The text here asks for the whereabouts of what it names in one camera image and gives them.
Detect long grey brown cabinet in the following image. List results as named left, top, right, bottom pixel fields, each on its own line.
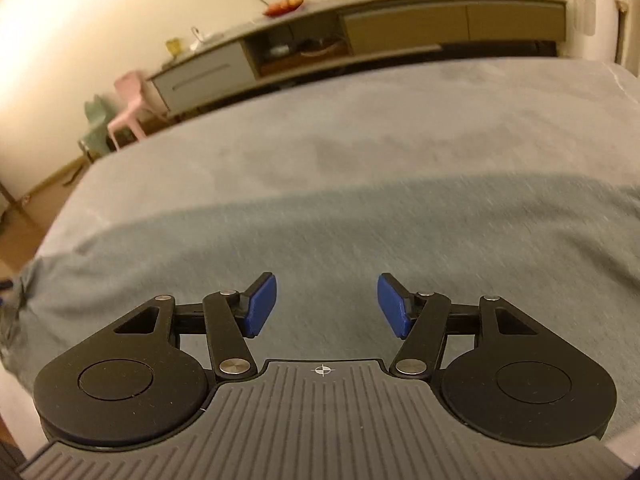
left=147, top=0, right=569, bottom=122

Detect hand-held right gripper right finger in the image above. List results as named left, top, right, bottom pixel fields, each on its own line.
left=377, top=273, right=536, bottom=379

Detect green plastic chair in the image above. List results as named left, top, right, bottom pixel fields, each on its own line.
left=77, top=95, right=114, bottom=162

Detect pink plastic chair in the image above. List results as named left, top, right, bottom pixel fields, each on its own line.
left=107, top=71, right=169, bottom=154

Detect bed with grey sheet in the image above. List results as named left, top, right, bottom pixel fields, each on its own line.
left=0, top=55, right=640, bottom=461

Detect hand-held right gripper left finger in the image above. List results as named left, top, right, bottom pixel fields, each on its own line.
left=115, top=272, right=277, bottom=379

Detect red fruit plate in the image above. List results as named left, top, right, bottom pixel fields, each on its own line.
left=262, top=0, right=306, bottom=16

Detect brown woven tray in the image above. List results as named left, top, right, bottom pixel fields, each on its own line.
left=300, top=40, right=347, bottom=57

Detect grey pants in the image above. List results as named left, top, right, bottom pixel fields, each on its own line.
left=0, top=170, right=640, bottom=441

